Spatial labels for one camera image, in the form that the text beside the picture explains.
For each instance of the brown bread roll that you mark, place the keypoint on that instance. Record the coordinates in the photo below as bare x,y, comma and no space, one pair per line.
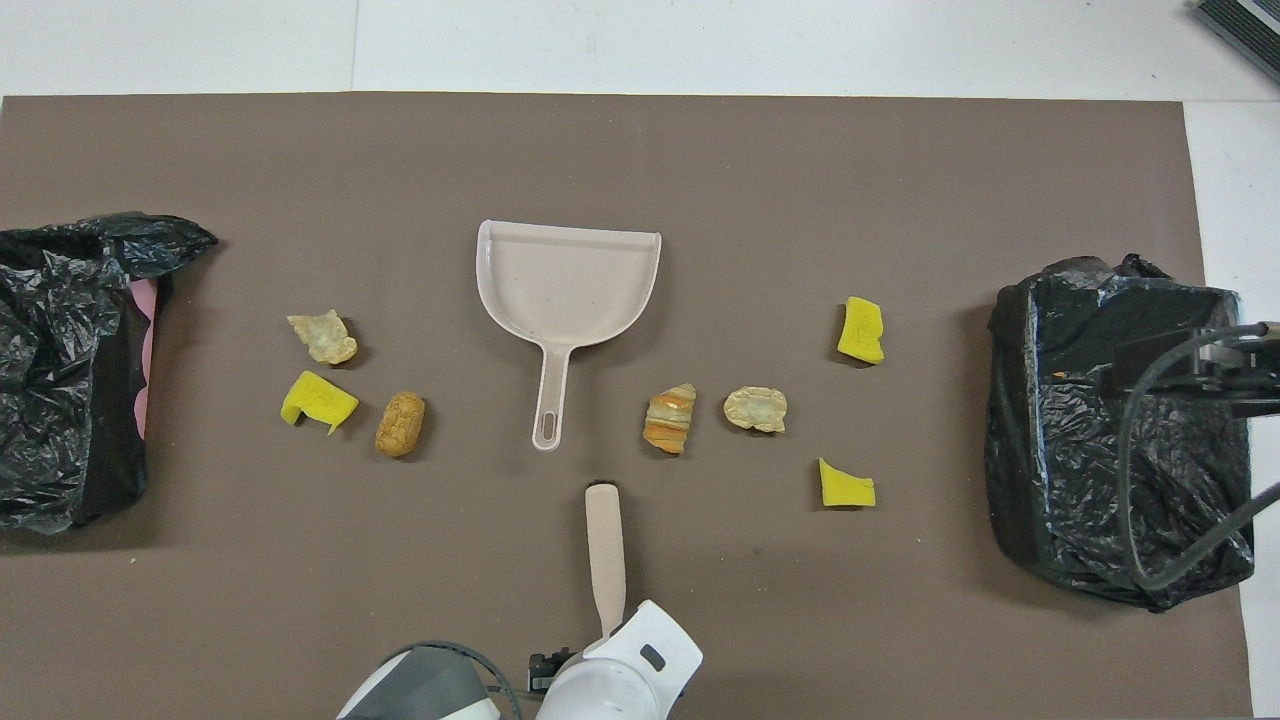
400,425

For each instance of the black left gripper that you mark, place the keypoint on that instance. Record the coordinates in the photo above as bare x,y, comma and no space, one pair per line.
548,670

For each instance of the black bag-covered bin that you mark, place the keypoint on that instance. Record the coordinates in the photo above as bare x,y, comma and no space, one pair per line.
1060,480

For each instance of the beige plastic dustpan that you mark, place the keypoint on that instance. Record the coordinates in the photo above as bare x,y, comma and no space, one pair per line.
565,290

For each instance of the striped orange croissant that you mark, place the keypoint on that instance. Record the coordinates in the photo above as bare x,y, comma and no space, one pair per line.
668,420

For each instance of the brown table mat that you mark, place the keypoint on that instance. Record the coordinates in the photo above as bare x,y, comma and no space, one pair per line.
300,600

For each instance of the pink plastic bin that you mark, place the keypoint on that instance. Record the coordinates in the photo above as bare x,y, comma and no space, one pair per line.
147,330

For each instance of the yellow sponge piece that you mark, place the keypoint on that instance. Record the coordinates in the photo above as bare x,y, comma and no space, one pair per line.
315,398
845,490
860,335

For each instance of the pale flaky pastry piece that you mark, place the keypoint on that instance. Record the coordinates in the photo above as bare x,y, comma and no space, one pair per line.
325,340
755,409

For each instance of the beige hand brush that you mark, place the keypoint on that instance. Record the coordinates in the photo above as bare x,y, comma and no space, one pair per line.
605,540

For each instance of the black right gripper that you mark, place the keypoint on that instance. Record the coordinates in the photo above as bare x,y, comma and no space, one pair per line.
1245,370

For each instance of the black plastic trash bag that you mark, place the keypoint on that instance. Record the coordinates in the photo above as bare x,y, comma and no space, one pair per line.
60,440

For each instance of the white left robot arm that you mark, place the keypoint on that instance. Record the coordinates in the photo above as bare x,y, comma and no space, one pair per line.
620,680

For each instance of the dark ribbed grille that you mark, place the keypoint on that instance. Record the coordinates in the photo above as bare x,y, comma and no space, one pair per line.
1245,25

